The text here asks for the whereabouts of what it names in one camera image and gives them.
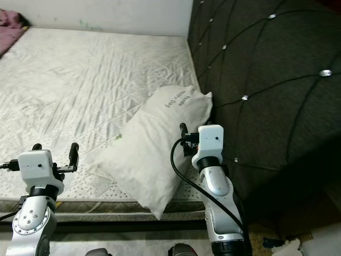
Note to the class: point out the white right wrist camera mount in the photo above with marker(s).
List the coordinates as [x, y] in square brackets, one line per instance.
[210, 140]

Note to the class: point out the white crumpled cloth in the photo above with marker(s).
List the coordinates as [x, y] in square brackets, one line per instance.
[287, 248]

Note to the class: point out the dark tufted headboard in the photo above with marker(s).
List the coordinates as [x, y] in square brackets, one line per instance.
[272, 42]

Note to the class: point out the mauve cartoon print blanket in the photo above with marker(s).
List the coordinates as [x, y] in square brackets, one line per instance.
[8, 34]

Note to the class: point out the grey robot right leg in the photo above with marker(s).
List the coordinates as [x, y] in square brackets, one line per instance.
[184, 250]

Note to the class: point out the white printed pillow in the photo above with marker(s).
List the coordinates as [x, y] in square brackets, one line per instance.
[154, 144]

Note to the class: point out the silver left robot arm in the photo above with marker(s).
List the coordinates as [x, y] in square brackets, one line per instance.
[34, 226]

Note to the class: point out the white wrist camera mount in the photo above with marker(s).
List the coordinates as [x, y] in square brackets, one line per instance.
[210, 140]
[38, 166]

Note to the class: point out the grey robot leg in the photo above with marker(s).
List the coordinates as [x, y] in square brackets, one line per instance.
[184, 250]
[98, 252]

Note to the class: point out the brown patterned rug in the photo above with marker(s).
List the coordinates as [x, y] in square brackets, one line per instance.
[258, 237]

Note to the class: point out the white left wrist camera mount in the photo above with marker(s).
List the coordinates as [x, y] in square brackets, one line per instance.
[38, 166]

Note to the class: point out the grey robot left leg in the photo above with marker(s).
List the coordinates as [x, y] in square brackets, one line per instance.
[98, 252]

